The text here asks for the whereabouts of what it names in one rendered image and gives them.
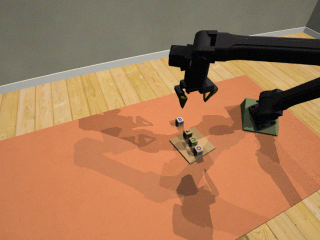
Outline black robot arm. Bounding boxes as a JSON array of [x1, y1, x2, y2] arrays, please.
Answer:
[[168, 30, 320, 130]]

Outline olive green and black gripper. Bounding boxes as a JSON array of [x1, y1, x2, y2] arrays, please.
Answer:
[[174, 69, 218, 109]]

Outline beige flat mat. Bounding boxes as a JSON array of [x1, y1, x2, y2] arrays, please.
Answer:
[[169, 127, 216, 164]]

